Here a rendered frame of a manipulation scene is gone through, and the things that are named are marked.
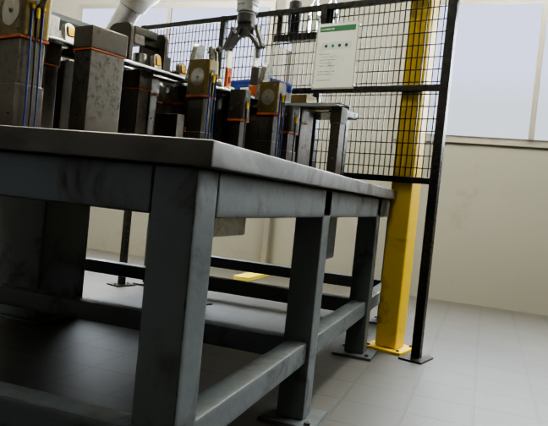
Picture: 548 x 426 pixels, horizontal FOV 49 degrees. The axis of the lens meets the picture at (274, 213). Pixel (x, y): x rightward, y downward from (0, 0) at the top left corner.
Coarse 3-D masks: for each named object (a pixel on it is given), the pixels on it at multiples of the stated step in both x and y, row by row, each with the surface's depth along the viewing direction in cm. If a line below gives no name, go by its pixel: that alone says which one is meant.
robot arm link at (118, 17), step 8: (120, 0) 269; (128, 0) 267; (136, 0) 266; (144, 0) 267; (152, 0) 271; (120, 8) 270; (128, 8) 269; (136, 8) 269; (144, 8) 271; (112, 16) 272; (120, 16) 270; (128, 16) 270; (136, 16) 273; (112, 24) 271
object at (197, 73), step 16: (192, 64) 199; (208, 64) 195; (192, 80) 198; (208, 80) 196; (192, 96) 198; (208, 96) 196; (192, 112) 199; (208, 112) 199; (192, 128) 199; (208, 128) 198
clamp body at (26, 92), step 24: (0, 0) 146; (24, 0) 140; (48, 0) 145; (0, 24) 145; (24, 24) 141; (48, 24) 146; (0, 48) 146; (24, 48) 142; (0, 72) 146; (24, 72) 143; (0, 96) 145; (24, 96) 143; (0, 120) 144; (24, 120) 142
